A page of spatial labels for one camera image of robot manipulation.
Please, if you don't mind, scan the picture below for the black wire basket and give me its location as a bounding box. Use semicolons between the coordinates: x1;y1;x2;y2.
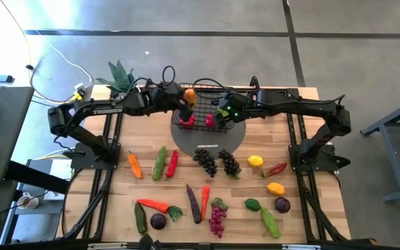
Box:
56;85;378;250
171;82;236;134

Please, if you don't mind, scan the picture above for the grey round woven placemat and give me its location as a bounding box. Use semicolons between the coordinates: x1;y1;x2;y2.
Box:
169;95;247;159

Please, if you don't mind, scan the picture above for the blue grey metal table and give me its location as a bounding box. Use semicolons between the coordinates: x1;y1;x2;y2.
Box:
360;94;400;203

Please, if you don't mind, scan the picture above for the dark green cucumber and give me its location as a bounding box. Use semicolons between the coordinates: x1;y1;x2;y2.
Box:
133;202;149;236

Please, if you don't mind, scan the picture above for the black left wrist camera cable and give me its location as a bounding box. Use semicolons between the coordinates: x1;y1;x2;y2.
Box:
160;65;176;86

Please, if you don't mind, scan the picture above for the orange chili pepper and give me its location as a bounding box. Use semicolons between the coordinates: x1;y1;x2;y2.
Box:
126;151;144;180

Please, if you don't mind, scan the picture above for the light green bumpy cucumber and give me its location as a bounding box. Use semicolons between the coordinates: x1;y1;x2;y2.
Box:
260;206;283;240

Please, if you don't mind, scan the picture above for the white mug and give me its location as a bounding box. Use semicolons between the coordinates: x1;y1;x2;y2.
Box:
16;192;40;210

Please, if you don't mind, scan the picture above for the red green chili pepper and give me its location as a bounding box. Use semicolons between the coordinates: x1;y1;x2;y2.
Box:
260;162;289;179

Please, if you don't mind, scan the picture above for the white adapter yellow plug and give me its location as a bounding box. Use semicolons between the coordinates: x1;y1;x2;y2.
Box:
71;82;87;102

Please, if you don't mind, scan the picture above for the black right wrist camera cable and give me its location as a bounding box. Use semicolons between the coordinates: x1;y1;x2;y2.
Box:
192;77;226;92

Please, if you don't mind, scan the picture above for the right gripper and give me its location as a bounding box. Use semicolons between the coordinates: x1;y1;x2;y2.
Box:
215;90;258;128

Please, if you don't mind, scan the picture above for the pink grape bunch with leaves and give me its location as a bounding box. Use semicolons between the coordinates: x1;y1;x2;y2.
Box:
208;197;229;240

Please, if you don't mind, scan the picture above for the snake plant white pot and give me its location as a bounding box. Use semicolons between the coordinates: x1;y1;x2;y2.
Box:
94;59;142;101

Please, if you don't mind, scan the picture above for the red wrinkled bell pepper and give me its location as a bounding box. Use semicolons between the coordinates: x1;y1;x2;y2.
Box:
178;114;196;130

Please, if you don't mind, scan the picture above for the black grape bunch with leaf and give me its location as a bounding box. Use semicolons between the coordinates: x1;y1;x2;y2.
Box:
218;148;242;180

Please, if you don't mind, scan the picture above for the orange bell pepper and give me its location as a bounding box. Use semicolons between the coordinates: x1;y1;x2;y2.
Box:
183;87;198;107

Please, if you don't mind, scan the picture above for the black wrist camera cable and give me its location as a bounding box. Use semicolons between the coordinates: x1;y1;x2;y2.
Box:
160;65;176;86
192;77;226;92

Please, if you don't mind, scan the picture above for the dark green lime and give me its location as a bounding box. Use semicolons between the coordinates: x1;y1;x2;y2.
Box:
244;197;263;213

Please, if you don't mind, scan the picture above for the orange yellow lemon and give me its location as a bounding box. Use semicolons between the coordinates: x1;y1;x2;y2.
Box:
266;181;287;197

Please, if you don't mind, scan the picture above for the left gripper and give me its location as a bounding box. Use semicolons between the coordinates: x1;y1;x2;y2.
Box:
151;81;194;122

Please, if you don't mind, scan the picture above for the orange carrot with green leaf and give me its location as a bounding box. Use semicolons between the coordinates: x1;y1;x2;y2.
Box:
136;198;184;223

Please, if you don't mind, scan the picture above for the thin cable with black plug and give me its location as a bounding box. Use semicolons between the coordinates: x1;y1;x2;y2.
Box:
0;0;38;93

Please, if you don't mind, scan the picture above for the silver metal bracket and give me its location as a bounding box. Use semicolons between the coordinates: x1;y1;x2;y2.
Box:
282;244;322;250
87;242;128;250

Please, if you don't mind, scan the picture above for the purple eggplant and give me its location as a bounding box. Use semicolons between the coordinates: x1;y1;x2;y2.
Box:
185;183;203;225

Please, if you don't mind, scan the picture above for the black table-level camera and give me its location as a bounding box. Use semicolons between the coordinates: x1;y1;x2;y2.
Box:
137;233;156;250

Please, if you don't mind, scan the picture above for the grey cart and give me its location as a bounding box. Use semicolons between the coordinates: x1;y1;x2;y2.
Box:
12;158;74;215

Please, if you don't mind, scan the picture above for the dark grey desk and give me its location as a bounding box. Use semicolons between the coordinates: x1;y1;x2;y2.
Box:
0;86;69;195

